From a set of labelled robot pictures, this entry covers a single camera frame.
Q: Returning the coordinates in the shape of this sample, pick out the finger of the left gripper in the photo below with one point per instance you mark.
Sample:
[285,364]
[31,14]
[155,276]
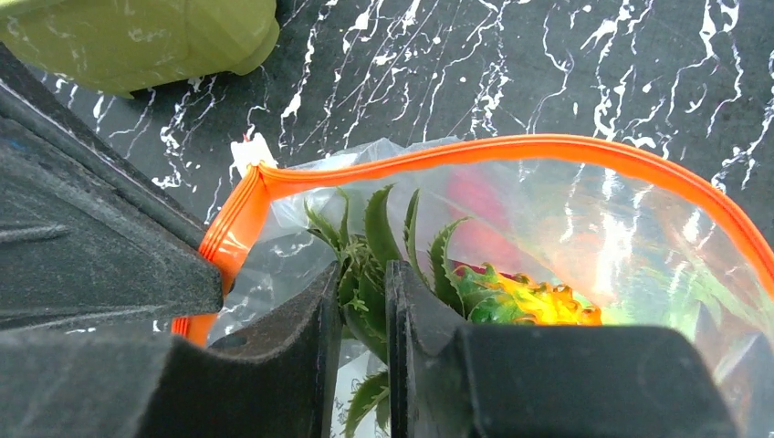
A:
[73,252]
[25,99]

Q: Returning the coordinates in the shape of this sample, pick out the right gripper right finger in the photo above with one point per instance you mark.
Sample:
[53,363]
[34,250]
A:
[453,378]

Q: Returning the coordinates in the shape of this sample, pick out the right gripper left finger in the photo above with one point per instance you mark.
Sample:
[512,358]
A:
[273,378]

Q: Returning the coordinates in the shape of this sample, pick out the orange pineapple toy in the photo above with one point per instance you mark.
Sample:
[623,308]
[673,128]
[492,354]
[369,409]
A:
[481,295]

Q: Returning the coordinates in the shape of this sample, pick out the magenta round fruit toy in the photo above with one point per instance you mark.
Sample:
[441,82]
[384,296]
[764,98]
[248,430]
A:
[482,236]

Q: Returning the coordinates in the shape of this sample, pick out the clear zip bag orange zipper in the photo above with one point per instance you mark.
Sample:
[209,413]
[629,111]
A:
[644,239]

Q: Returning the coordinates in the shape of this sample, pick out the olive green plastic bin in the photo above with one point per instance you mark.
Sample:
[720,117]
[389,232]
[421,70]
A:
[121,46]

